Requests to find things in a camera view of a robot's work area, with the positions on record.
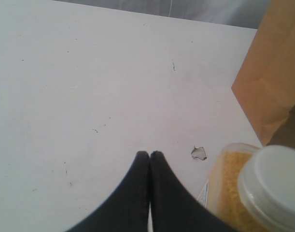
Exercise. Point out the clear bottle yellow millet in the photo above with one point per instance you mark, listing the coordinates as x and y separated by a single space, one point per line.
253 189

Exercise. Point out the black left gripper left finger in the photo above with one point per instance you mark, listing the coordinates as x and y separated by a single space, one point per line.
127 208

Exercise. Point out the brown paper shopping bag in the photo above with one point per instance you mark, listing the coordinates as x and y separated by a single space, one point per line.
265 84

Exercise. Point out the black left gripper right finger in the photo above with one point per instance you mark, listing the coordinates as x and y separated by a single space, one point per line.
173 208

